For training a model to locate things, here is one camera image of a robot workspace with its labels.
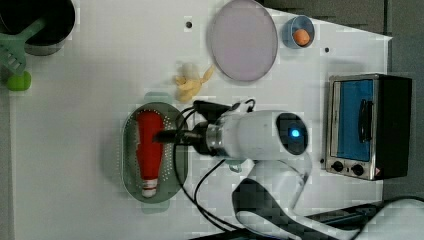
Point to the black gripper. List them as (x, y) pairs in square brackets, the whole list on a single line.
[(195, 137)]

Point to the red ketchup bottle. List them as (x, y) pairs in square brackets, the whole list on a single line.
[(149, 153)]

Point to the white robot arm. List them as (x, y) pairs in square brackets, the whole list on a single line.
[(264, 201)]

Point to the green strainer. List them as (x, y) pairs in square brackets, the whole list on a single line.
[(174, 165)]

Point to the peeled toy banana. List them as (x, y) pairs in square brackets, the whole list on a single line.
[(190, 83)]

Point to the green mug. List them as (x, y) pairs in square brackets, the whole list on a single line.
[(235, 165)]

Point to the lilac round plate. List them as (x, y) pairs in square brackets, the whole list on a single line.
[(244, 40)]

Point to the lime green ball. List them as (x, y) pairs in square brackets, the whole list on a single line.
[(19, 82)]

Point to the orange ball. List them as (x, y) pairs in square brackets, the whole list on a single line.
[(301, 37)]

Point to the blue bowl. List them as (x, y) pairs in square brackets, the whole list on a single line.
[(298, 22)]

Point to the green spatula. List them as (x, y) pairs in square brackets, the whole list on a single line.
[(13, 47)]

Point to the black cylinder cup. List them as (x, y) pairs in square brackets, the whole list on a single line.
[(53, 22)]

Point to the toaster oven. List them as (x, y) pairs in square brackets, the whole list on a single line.
[(368, 126)]

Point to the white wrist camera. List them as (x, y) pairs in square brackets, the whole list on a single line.
[(213, 111)]

